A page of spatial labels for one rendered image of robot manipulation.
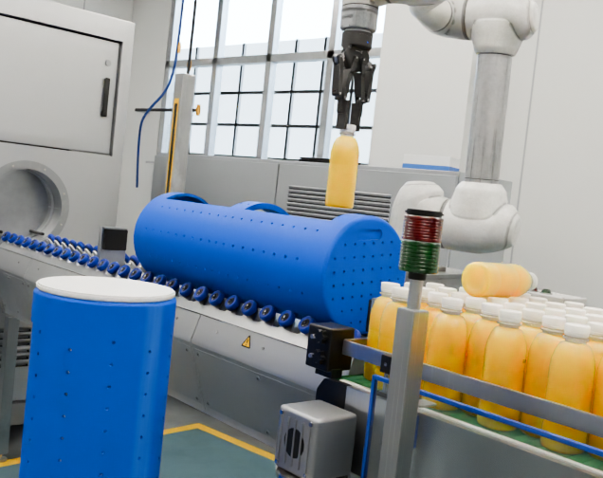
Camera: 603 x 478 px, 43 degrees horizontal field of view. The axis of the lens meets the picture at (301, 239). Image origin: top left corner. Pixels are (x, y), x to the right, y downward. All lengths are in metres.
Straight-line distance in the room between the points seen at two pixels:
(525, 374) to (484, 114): 1.10
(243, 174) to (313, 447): 2.92
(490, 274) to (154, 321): 0.66
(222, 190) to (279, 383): 2.60
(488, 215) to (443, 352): 0.91
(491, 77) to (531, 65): 2.44
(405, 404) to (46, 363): 0.69
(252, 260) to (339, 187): 0.29
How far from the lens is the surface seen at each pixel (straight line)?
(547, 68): 4.71
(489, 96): 2.32
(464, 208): 2.29
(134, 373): 1.53
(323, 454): 1.47
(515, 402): 1.33
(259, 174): 4.14
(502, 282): 1.57
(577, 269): 4.50
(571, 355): 1.29
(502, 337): 1.36
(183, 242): 2.17
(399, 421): 1.26
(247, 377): 1.96
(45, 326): 1.55
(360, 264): 1.79
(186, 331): 2.17
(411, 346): 1.23
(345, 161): 1.85
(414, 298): 1.24
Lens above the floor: 1.26
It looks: 3 degrees down
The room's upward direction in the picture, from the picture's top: 6 degrees clockwise
